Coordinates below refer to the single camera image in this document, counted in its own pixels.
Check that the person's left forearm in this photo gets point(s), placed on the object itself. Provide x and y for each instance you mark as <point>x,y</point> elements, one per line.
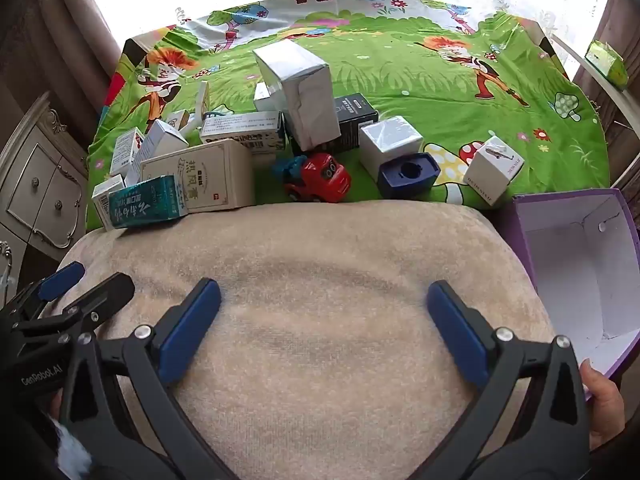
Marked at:
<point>72,455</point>

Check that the large plain white box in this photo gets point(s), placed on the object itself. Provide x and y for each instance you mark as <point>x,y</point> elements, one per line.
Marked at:
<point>300,95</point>

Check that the white medicine box with barcode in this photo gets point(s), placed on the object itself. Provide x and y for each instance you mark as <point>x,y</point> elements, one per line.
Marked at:
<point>240,130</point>

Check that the white and grey box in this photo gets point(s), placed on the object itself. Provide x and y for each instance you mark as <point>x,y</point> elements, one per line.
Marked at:
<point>160,142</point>

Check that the small plain white box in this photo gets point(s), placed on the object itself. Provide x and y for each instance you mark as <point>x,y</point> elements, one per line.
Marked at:
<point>262,97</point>

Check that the green cartoon printed blanket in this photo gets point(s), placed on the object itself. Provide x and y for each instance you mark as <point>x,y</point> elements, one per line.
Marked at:
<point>400,65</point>

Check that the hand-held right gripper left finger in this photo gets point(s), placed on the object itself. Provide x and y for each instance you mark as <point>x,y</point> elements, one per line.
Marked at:
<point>192,330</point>

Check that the white box red print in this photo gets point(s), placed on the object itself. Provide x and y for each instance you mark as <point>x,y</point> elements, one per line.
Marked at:
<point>125,152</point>

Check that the person's right hand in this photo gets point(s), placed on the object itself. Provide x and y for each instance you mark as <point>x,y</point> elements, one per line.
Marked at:
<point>605,402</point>

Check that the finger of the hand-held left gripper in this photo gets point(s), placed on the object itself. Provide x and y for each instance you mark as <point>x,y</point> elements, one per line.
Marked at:
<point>62,280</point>
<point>107,294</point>

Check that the red and blue toy car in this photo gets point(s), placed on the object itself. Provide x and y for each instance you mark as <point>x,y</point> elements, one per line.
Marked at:
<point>320,175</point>

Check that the narrow white box gold print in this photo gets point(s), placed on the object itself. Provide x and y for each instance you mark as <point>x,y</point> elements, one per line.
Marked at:
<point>177,120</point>

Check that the black box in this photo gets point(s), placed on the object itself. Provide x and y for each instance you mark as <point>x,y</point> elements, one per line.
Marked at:
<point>356,110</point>

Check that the brown curtain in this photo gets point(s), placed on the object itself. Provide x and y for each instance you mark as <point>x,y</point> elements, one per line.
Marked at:
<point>60,25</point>
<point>620,20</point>

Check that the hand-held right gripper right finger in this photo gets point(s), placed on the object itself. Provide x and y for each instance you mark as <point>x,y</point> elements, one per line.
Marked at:
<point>457,330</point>

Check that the white ornate cabinet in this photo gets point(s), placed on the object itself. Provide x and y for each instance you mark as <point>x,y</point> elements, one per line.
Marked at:
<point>40,185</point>

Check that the white cube box shiny wrap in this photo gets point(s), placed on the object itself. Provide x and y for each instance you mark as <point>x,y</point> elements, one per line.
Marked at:
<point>390,142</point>

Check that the beige box with hand drawing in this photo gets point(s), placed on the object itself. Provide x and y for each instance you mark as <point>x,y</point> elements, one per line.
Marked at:
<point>210,175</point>

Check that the white curved desk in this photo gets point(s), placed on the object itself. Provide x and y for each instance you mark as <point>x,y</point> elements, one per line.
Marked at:
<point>575,52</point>

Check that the navy blue box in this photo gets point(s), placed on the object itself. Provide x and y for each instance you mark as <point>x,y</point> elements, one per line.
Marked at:
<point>407,175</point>

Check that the green tissue pack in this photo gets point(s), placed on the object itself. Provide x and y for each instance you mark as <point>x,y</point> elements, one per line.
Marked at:
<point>607,60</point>

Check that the beige plush cushion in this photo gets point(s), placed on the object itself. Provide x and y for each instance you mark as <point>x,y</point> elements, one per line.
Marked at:
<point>320,285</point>

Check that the purple cardboard box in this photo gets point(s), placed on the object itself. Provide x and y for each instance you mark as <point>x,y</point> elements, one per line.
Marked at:
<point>575,270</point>

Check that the white toy basketball hoop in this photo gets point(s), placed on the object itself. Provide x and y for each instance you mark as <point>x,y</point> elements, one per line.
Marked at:
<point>203,102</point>

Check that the teal box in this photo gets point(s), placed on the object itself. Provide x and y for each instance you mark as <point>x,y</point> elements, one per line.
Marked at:
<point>145,205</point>

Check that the white box small line drawing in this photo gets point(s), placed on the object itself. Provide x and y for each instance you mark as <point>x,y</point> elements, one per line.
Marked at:
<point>492,167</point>

